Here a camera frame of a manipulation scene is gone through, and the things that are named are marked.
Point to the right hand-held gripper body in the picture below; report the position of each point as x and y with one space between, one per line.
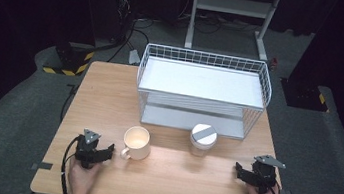
266 173

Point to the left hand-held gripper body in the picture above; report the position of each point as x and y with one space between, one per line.
87 151

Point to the cream ceramic cup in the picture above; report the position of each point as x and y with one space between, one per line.
136 143

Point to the clear jar with white lid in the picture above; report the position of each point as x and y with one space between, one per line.
203 139

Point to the grey tape strip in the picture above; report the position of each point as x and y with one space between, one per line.
285 193
41 166

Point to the black base with striped edge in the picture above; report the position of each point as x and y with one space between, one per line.
69 60
304 94

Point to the grey box on floor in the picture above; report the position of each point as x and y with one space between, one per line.
134 57

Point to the small red object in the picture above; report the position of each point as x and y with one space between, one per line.
274 62

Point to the white metal stand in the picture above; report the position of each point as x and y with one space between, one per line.
192 19

